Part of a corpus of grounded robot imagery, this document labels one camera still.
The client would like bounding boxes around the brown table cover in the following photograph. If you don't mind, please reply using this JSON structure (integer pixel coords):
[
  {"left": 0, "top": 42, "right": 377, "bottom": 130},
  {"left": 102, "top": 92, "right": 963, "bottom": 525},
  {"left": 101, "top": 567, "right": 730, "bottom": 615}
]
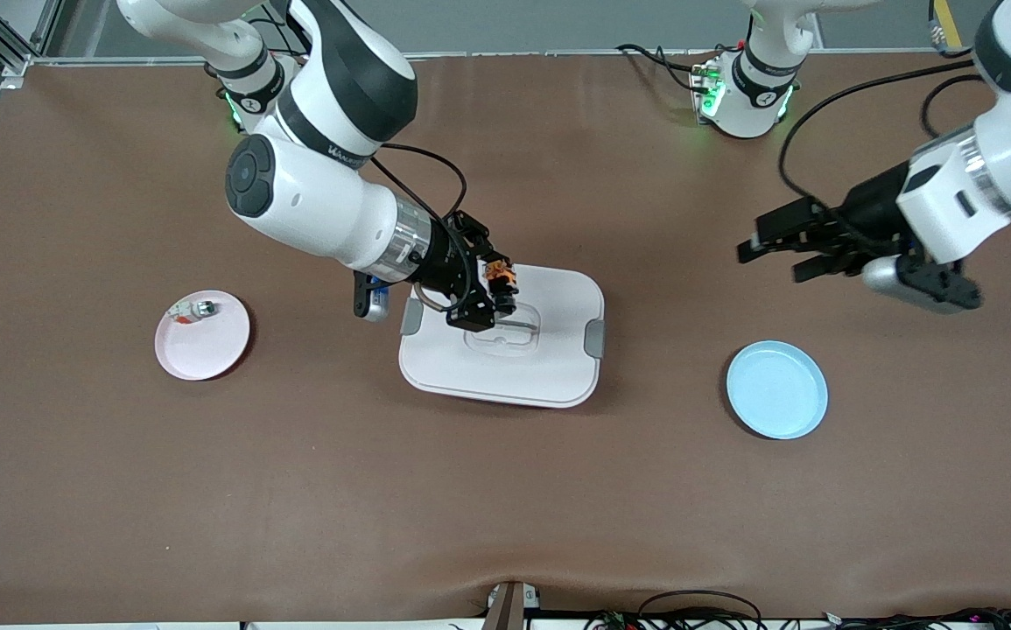
[{"left": 0, "top": 50, "right": 1011, "bottom": 624}]

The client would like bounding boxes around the orange black switch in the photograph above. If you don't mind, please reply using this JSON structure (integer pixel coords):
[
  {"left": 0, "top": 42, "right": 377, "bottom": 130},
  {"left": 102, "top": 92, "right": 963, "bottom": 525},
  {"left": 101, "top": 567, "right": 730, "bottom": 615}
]
[{"left": 484, "top": 261, "right": 520, "bottom": 315}]

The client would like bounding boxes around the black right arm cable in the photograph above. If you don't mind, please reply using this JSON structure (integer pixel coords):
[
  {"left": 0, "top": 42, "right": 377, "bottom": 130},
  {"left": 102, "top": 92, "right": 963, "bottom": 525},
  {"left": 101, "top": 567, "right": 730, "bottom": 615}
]
[{"left": 377, "top": 142, "right": 469, "bottom": 231}]

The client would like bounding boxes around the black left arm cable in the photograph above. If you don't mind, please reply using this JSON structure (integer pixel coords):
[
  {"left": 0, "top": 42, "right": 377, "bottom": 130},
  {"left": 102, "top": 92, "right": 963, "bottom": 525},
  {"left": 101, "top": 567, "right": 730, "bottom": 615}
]
[{"left": 776, "top": 0, "right": 989, "bottom": 213}]

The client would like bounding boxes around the light blue round plate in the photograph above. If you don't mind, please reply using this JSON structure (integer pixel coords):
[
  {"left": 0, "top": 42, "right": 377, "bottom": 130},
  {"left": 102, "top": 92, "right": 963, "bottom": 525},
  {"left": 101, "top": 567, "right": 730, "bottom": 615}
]
[{"left": 726, "top": 340, "right": 829, "bottom": 440}]

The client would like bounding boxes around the black left base cable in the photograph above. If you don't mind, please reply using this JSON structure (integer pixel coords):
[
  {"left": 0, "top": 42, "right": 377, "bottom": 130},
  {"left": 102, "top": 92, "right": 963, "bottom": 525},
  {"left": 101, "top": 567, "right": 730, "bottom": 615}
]
[{"left": 616, "top": 42, "right": 718, "bottom": 94}]

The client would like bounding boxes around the silver white switch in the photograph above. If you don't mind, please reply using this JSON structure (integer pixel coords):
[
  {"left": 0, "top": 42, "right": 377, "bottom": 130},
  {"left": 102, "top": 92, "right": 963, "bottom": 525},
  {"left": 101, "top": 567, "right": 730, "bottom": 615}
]
[{"left": 167, "top": 298, "right": 219, "bottom": 325}]

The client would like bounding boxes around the black looped cable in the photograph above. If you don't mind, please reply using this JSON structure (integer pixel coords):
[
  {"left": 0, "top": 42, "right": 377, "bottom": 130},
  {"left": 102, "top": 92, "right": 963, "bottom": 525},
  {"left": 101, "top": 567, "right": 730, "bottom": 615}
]
[{"left": 584, "top": 590, "right": 765, "bottom": 630}]

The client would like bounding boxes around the pink round plate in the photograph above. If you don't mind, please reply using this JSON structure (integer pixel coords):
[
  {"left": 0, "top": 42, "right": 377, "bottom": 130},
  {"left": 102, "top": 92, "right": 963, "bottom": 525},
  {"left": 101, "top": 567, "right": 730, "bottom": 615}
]
[{"left": 154, "top": 290, "right": 252, "bottom": 382}]

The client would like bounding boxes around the white lidded storage box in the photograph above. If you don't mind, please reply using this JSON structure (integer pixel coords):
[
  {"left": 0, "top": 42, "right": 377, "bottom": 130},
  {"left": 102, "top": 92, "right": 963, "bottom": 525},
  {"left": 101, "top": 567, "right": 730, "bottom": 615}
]
[{"left": 397, "top": 262, "right": 607, "bottom": 410}]

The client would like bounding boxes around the brown metal bracket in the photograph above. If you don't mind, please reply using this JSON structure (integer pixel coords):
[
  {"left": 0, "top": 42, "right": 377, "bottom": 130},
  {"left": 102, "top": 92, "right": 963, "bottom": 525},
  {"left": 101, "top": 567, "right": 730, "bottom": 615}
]
[{"left": 482, "top": 581, "right": 543, "bottom": 630}]

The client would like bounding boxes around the black cable bundle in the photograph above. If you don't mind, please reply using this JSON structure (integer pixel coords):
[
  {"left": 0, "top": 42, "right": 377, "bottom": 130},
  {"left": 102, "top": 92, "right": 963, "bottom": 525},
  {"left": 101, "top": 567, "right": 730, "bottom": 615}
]
[{"left": 820, "top": 607, "right": 1011, "bottom": 630}]

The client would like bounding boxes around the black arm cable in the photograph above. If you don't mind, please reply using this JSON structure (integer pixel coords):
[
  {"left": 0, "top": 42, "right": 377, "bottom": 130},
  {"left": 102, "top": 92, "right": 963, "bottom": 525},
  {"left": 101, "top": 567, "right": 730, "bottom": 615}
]
[
  {"left": 776, "top": 0, "right": 989, "bottom": 213},
  {"left": 377, "top": 142, "right": 469, "bottom": 231}
]

